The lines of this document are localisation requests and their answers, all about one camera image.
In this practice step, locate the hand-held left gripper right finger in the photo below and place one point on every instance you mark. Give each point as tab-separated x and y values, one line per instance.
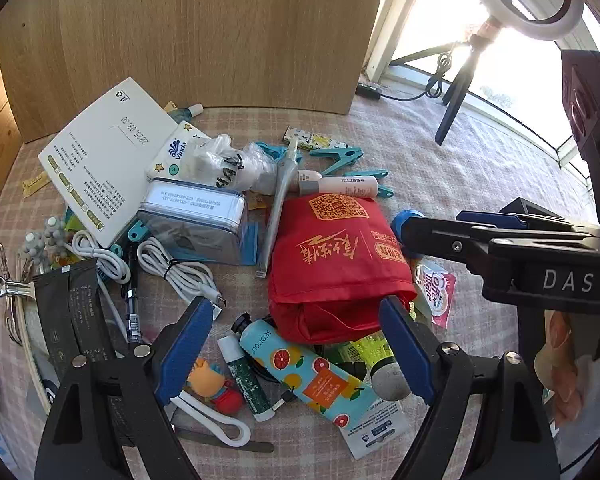
405	350

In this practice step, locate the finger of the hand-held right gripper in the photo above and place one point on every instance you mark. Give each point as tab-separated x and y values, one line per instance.
440	240
485	217

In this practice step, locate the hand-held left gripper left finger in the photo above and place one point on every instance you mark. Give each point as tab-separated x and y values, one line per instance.
187	350

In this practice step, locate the yellow green mesh item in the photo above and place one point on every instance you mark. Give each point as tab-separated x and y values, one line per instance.
367	350

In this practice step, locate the blue round lid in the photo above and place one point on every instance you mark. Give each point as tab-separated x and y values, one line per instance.
404	220

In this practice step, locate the white blue packet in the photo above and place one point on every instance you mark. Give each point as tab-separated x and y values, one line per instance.
375	432

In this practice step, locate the blue fruit print tube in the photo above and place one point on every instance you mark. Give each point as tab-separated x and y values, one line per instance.
295	370

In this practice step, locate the red cloth bag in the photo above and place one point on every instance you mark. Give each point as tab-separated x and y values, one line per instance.
330	270

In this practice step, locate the clear plastic bag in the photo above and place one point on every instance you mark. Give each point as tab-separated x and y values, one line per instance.
230	160

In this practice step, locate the person's right hand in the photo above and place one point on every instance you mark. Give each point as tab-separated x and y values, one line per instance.
560	370

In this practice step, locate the grey speckled round object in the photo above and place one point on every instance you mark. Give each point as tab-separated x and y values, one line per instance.
390	380

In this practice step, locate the orange red toy figure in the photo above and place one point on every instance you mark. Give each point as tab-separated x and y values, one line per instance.
212	385

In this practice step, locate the pink sachet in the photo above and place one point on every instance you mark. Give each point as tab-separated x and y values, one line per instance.
437	287

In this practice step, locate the black pen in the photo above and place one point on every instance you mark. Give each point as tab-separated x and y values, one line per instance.
133	317

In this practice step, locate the green lip balm stick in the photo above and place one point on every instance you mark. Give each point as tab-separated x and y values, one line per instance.
245	380

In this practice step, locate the black sachet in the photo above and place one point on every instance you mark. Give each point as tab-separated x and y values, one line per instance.
90	305
52	320

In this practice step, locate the blue plastic card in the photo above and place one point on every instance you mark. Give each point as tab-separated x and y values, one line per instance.
251	245

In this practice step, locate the small teal clip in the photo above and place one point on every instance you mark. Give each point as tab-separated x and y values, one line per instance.
136	232

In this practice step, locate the red white paper tag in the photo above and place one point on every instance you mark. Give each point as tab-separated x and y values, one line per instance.
486	32

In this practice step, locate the wooden hoop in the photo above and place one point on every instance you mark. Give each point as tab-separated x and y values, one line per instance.
30	355

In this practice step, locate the white patterned lighter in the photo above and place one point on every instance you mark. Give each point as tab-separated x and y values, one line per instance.
310	137

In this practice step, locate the grey ball molecule model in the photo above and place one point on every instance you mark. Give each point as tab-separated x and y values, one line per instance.
47	240

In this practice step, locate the metal binder clip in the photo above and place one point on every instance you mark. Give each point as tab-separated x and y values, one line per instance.
10	287

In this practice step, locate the white blue tissue pack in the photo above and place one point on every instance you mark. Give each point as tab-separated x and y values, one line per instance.
172	152

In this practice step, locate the white printed booklet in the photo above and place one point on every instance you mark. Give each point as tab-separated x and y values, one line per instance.
105	160

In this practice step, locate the yellow sachet strip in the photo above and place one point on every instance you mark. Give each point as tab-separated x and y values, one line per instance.
32	183

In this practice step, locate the small blue bottle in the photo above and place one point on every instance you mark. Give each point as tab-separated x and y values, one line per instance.
187	111

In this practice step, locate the wooden board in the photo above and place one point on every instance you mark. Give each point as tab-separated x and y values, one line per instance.
205	35

